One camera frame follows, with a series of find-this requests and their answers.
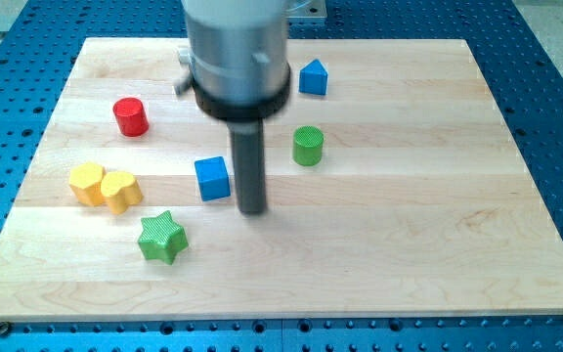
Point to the black flange ring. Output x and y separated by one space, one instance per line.
226 111

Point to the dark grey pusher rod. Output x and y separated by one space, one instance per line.
248 157

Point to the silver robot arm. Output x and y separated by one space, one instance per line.
241 76

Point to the blue cube block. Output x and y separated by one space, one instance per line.
212 178

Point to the blue triangle block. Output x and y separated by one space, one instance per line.
313 78

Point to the green cylinder block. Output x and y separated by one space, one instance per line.
308 142

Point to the red cylinder block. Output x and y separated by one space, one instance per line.
131 117

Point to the green star block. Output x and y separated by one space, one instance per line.
162 238

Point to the yellow heart block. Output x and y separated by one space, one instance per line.
120 190

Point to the light wooden board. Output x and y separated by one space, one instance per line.
422 205

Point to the yellow hexagon block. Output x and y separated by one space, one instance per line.
85 182

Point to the metal base plate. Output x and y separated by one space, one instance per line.
306 11

